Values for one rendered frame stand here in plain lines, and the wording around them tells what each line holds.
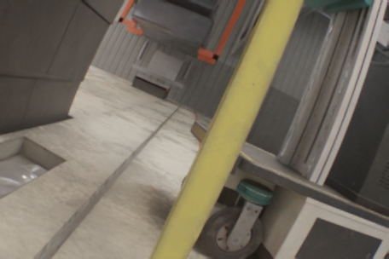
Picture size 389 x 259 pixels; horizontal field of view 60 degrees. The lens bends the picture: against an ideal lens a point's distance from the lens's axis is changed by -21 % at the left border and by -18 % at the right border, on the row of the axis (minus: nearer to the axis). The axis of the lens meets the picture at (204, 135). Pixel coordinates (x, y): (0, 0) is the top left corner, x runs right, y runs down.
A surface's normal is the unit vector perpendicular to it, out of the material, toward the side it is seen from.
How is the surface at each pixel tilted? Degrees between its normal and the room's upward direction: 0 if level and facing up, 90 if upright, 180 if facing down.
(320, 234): 90
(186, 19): 90
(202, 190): 90
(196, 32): 90
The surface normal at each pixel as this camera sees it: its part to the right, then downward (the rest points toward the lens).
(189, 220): 0.03, 0.10
